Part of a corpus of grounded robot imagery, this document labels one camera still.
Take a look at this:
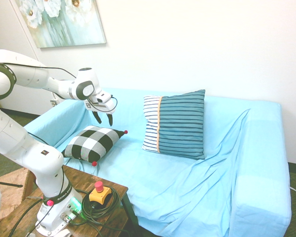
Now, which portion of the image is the coiled black cable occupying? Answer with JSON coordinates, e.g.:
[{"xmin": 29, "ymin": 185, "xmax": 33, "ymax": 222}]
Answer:
[{"xmin": 81, "ymin": 189, "xmax": 121, "ymax": 222}]

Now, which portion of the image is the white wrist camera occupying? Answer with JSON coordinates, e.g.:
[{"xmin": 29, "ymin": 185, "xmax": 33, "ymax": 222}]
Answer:
[{"xmin": 95, "ymin": 92, "xmax": 112, "ymax": 103}]

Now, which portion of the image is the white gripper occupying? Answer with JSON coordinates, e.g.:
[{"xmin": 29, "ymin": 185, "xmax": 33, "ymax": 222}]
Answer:
[{"xmin": 85, "ymin": 92, "xmax": 119, "ymax": 126}]

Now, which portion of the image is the teal striped pillow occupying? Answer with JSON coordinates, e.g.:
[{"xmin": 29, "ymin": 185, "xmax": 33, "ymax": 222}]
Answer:
[{"xmin": 141, "ymin": 89, "xmax": 206, "ymax": 160}]

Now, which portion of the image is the light blue covered sofa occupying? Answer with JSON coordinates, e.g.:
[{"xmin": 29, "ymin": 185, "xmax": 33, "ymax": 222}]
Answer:
[{"xmin": 23, "ymin": 87, "xmax": 293, "ymax": 237}]

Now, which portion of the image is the black white checkered pillow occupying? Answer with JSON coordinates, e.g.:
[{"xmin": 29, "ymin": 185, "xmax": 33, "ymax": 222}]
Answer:
[{"xmin": 61, "ymin": 125, "xmax": 128, "ymax": 167}]

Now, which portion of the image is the wooden side table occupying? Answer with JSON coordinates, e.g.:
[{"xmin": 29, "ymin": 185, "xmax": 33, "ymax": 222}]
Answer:
[{"xmin": 0, "ymin": 165, "xmax": 141, "ymax": 237}]

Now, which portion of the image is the woven rush stool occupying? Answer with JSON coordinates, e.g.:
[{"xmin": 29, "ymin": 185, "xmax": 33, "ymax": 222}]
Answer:
[{"xmin": 0, "ymin": 168, "xmax": 36, "ymax": 207}]

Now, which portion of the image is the floral canvas painting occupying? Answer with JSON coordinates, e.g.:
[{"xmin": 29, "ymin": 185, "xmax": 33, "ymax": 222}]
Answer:
[{"xmin": 10, "ymin": 0, "xmax": 107, "ymax": 48}]

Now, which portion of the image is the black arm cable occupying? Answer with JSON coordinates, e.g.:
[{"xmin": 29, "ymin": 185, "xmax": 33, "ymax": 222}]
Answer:
[{"xmin": 0, "ymin": 61, "xmax": 77, "ymax": 80}]

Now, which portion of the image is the yellow emergency stop button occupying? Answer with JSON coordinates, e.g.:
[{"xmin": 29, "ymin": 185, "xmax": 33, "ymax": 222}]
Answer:
[{"xmin": 88, "ymin": 181, "xmax": 112, "ymax": 205}]

